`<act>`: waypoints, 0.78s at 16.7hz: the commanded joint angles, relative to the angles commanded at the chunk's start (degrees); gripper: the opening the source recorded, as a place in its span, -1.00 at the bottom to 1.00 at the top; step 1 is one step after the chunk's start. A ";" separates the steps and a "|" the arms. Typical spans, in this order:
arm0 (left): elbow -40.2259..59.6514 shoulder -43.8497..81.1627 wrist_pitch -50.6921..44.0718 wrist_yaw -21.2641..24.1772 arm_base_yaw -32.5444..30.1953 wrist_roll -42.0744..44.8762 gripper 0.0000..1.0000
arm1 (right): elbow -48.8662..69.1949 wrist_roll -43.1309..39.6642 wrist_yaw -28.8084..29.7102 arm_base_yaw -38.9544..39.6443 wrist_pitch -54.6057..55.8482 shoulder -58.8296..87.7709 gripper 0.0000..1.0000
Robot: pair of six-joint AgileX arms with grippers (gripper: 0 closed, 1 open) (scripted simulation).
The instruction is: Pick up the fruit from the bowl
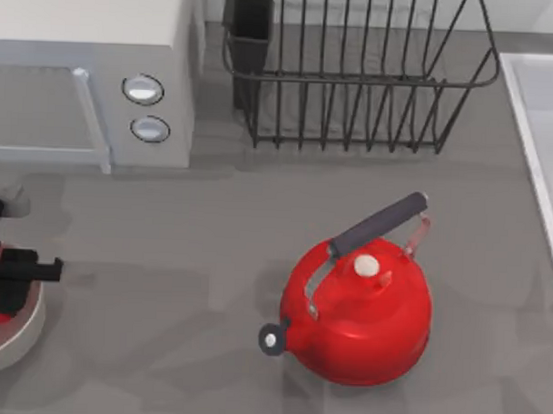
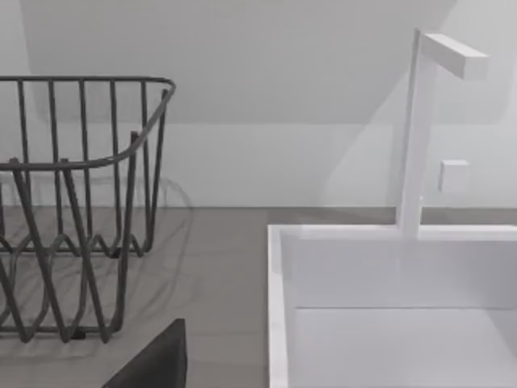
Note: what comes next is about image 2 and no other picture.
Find tall white tap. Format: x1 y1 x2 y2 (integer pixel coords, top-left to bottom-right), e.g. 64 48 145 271
395 27 491 239

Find grey wire basket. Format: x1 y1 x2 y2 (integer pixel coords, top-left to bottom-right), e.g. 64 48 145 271
0 76 178 344

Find white sink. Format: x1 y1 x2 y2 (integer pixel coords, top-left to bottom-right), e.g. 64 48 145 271
266 223 517 388

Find white square tap knob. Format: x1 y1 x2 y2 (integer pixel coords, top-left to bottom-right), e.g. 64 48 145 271
437 159 471 193

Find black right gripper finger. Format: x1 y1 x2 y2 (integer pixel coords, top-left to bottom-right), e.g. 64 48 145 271
100 318 187 388

